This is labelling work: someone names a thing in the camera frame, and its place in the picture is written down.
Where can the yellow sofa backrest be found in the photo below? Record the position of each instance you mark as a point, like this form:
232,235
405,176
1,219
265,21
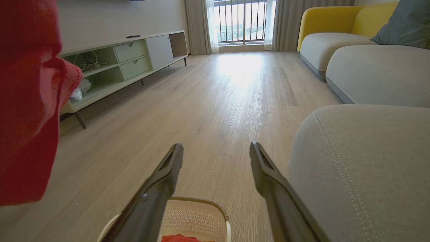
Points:
329,18

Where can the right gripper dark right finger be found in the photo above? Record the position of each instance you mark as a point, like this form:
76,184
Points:
285,208

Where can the blue-grey throw cushion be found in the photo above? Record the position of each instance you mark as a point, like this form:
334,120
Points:
406,27

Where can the cream perforated laundry basket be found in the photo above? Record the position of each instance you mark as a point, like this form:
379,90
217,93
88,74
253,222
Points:
198,218

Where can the grey sofa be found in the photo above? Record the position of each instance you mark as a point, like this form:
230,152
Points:
362,174

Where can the white sheer curtain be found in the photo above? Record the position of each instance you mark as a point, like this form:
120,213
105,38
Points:
269,25
212,27

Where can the red clothing item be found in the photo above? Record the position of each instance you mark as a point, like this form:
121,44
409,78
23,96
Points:
27,101
179,238

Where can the black balcony railing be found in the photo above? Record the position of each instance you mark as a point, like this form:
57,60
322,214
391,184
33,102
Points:
240,20

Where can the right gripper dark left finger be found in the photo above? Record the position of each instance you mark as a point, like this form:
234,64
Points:
147,208

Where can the pale green TV cabinet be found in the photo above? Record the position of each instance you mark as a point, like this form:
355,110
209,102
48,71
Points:
134,65

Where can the white plastic bag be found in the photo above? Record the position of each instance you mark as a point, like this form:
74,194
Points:
80,90

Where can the grey window curtain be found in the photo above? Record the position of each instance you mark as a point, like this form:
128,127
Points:
289,23

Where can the beige window curtain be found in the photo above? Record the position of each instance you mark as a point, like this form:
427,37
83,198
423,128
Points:
196,27

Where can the grey sofa seat section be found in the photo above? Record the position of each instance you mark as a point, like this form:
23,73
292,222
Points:
326,50
379,74

